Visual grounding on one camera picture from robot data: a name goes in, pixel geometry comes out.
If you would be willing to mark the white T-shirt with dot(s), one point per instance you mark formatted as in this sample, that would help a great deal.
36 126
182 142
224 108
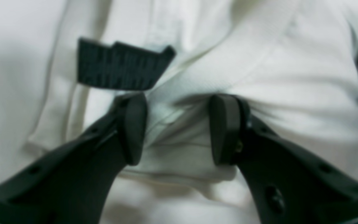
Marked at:
293 60

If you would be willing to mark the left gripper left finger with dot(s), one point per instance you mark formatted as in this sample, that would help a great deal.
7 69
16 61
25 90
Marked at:
70 184

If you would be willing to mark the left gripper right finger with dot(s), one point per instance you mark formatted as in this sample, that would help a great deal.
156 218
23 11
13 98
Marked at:
289 184

